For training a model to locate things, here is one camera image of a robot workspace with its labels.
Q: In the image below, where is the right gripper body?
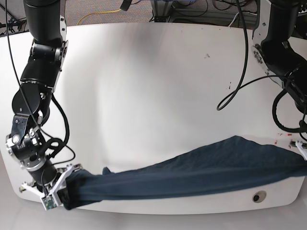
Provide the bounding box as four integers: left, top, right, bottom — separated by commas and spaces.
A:
5, 114, 73, 198

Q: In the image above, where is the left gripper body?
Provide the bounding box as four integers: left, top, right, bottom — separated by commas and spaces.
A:
290, 140, 307, 161

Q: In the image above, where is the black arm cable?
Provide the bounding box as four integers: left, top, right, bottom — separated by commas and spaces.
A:
217, 0, 286, 112

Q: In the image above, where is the dark teal T-shirt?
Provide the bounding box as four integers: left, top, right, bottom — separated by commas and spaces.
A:
63, 136, 307, 210

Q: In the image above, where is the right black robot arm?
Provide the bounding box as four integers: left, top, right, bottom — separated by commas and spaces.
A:
5, 0, 81, 210

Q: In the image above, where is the right table cable grommet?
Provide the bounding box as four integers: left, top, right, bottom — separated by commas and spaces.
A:
252, 191, 267, 203

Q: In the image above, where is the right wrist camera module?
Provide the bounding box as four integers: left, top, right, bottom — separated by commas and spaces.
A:
40, 195, 59, 211

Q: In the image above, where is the yellow cable on floor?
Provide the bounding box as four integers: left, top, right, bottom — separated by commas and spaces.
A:
77, 8, 122, 25

